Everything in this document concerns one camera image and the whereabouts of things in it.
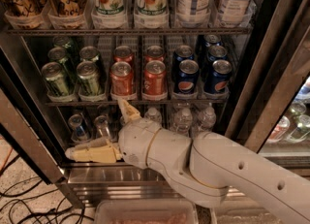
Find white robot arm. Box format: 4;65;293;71
118;99;310;224

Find right clear plastic bin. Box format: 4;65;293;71
210;196;283;224

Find back right Pepsi can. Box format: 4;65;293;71
196;34;222;53

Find left clear plastic bin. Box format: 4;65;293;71
93;199;199;224

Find clear plastic bin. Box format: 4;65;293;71
93;199;199;224
210;196;283;224

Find left water bottle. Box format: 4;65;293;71
144;107;162;124

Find right water bottle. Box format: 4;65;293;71
192;107;216;138

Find red can behind door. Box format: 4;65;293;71
267;116;291;143

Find back left orange can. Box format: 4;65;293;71
113;46;135;66

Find back left Pepsi can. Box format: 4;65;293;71
172;45;194;72

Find front left Pepsi can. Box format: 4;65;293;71
173;59;200;94

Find top wire shelf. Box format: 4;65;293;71
5;27;252;36

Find middle wire shelf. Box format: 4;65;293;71
46;99;227;107

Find middle water bottle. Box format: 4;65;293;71
170;108;193;136

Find left slim blue can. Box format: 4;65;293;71
68;113;91;142

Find black floor cables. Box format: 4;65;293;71
0;153;95;224

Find orange floor cable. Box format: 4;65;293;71
0;137;15;174

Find green can behind door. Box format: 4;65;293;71
286;102;310;143

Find middle right Pepsi can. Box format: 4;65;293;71
202;46;228;72

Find front right orange can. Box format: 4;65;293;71
144;60;167;95

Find open fridge glass door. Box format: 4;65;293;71
221;0;310;176

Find water bottle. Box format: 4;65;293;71
170;108;193;136
192;107;216;138
144;107;162;124

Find green can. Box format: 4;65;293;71
41;62;74;97
79;46;106;77
286;102;310;143
77;61;104;96
52;36;77;56
47;47;77;83

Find front left orange can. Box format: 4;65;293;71
109;61;134;96

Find middle slim silver can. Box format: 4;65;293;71
94;115;112;139

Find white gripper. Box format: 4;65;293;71
65;98;162;169

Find wire shelf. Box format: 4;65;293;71
46;99;227;107
5;27;252;36

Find front right Pepsi can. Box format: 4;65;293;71
203;59;233;94

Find back right orange can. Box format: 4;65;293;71
145;45;165;62

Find orange can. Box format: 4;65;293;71
109;61;134;96
113;46;135;66
145;45;165;62
144;60;167;95

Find pepsi can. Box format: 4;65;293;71
202;46;228;72
173;59;200;94
172;45;194;72
196;34;222;53
203;59;233;94

